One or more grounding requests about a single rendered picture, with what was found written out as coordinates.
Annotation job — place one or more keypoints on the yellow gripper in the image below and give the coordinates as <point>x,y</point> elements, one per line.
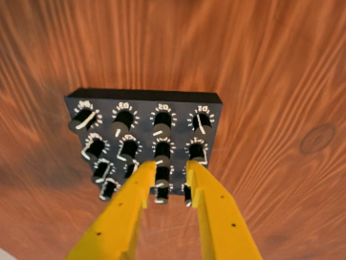
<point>114,234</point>

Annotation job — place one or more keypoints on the black knob box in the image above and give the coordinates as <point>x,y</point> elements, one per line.
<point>167,127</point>

